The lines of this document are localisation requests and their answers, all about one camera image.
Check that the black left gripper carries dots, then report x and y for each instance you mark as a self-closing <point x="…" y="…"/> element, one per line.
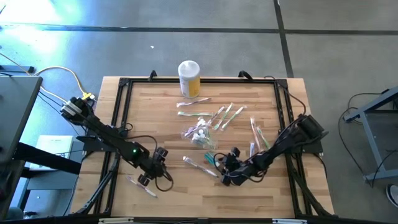
<point x="154" y="166"/>

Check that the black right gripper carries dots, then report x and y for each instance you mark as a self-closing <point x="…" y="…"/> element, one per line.
<point x="236" y="171"/>

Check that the blue toothbrush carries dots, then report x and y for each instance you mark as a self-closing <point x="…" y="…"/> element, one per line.
<point x="252" y="149"/>

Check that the teal toothpaste tube white cap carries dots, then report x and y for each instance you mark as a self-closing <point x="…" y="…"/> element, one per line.
<point x="211" y="158"/>

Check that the clear acrylic organizer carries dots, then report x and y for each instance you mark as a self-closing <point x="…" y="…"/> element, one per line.
<point x="186" y="141"/>

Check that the teal mouthwash bottle white cap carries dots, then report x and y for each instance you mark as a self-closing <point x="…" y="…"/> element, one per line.
<point x="196" y="136"/>
<point x="202" y="133"/>

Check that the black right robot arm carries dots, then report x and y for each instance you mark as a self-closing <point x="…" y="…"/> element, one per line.
<point x="280" y="149"/>

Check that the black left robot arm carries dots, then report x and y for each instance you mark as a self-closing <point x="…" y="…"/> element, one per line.
<point x="102" y="130"/>

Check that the white label strip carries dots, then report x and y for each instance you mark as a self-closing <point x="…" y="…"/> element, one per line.
<point x="289" y="221"/>
<point x="116" y="220"/>

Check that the black table clamp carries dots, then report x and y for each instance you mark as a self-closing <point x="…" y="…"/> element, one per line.
<point x="245" y="75"/>
<point x="153" y="75"/>

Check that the white yellow wipes canister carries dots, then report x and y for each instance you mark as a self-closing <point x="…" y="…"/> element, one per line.
<point x="189" y="79"/>

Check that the white box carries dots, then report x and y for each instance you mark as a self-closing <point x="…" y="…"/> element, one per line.
<point x="53" y="144"/>

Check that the black desk beam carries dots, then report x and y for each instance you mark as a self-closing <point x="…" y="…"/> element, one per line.
<point x="46" y="158"/>

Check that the dark grey desk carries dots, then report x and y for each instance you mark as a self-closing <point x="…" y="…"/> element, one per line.
<point x="15" y="109"/>

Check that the person's shoe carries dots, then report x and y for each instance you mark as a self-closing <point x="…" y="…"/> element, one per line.
<point x="393" y="194"/>

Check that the black floor bar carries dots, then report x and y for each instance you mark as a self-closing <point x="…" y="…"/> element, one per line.
<point x="17" y="69"/>

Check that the black aluminium table frame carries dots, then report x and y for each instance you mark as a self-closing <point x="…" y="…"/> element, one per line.
<point x="233" y="80"/>

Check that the grey metal cart frame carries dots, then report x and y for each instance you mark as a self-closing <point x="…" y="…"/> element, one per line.
<point x="367" y="109"/>

